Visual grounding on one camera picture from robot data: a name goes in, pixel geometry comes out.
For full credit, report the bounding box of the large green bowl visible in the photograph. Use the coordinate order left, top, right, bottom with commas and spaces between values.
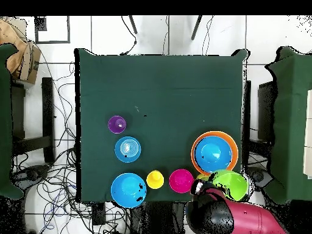
208, 169, 249, 202

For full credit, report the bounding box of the large blue bowl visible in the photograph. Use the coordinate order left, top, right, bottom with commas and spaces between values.
110, 172, 147, 209
194, 135, 233, 173

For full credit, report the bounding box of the yellow cup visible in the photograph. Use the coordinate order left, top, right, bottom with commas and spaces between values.
146, 169, 165, 190

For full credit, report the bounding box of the large orange bowl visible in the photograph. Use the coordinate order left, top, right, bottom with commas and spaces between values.
190, 130, 239, 176

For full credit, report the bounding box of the small blue ridged bowl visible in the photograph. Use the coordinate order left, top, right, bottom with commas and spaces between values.
114, 136, 142, 163

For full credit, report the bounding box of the small red bowl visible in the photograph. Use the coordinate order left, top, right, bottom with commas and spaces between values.
169, 168, 195, 194

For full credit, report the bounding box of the black box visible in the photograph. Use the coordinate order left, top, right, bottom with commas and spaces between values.
257, 81, 277, 142

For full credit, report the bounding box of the purple cup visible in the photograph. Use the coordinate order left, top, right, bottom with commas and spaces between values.
107, 115, 127, 135

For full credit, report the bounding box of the black power brick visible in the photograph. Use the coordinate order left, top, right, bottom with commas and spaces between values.
91, 201, 107, 226

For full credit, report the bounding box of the dark green tablecloth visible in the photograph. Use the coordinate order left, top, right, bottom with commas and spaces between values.
74, 48, 250, 204

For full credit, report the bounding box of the green cloth side table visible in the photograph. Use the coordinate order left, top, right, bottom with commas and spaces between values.
0, 43, 24, 201
264, 46, 312, 205

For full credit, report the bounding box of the black tripod leg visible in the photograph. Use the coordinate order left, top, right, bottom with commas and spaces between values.
191, 15, 203, 41
128, 15, 138, 35

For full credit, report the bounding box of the black floor stand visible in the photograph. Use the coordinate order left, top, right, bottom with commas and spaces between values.
10, 77, 56, 164

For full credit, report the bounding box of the cardboard box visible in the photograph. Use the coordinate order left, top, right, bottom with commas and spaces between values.
0, 16, 41, 85

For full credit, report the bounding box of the black robot pedestal leg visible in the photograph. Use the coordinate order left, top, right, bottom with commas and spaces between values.
247, 165, 275, 193
12, 164, 51, 188

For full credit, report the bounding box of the tangle of floor cables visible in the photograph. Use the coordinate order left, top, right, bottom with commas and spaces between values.
10, 55, 130, 234

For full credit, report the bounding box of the black floor cable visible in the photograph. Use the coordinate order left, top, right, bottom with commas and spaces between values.
120, 15, 138, 56

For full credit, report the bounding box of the black square floor frame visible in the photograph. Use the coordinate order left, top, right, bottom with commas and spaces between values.
34, 15, 71, 45

